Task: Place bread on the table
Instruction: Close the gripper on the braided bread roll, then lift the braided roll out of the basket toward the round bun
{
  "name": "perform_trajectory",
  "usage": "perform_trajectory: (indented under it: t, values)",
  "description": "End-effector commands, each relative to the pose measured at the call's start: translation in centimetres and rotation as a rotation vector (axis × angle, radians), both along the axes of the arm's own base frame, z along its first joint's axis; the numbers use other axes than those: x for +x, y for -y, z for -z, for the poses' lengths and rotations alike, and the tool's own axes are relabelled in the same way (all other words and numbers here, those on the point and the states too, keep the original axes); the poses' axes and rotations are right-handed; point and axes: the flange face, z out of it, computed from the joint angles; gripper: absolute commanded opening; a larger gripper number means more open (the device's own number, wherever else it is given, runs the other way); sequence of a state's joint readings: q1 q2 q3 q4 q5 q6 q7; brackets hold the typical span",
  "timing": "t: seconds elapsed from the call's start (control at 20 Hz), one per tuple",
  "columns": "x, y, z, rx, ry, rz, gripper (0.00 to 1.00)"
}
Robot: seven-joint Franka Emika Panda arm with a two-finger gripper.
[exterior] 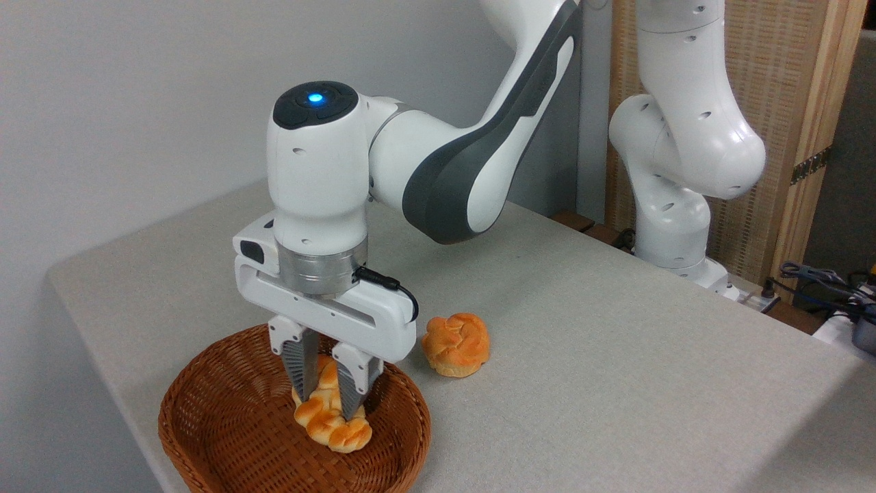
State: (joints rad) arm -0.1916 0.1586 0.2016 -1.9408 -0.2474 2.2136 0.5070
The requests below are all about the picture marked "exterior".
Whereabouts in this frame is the bundle of dark cables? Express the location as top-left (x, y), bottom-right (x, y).
top-left (780, 262), bottom-right (876, 323)

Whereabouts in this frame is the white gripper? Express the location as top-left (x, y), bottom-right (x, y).
top-left (233, 211), bottom-right (417, 422)

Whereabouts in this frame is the round knotted bread roll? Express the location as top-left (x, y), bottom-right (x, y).
top-left (421, 313), bottom-right (491, 379)

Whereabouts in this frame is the long twisted bread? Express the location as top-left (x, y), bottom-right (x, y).
top-left (292, 354), bottom-right (374, 454)

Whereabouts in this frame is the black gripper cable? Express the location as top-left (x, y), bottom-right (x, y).
top-left (354, 266), bottom-right (420, 323)

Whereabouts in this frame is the brown wicker basket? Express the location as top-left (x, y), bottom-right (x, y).
top-left (158, 323), bottom-right (432, 493)

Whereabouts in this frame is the wooden folding screen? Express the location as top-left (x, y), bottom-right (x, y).
top-left (605, 0), bottom-right (868, 302)

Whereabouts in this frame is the white power strip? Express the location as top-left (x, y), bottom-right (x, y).
top-left (736, 277), bottom-right (781, 313)

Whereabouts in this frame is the metal screen hinge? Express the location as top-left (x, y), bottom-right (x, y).
top-left (790, 146), bottom-right (832, 186)

